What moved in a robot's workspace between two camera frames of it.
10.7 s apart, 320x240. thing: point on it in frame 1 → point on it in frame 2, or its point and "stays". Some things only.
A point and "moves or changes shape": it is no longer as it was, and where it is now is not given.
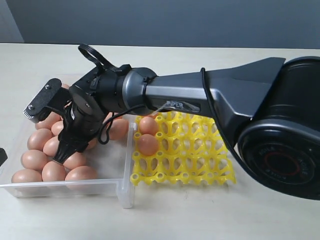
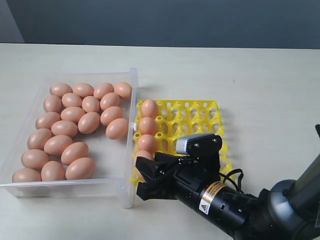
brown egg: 27,175 stays
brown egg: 53,171 stays
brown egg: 37,138 stays
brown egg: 50,147 stays
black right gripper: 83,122 → 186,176
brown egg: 148,144 → 148,125
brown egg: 33,159 stays
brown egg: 110,115 stays
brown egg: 92,144 → 142,153
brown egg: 119,130 stays
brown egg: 148,125 moves or changes shape
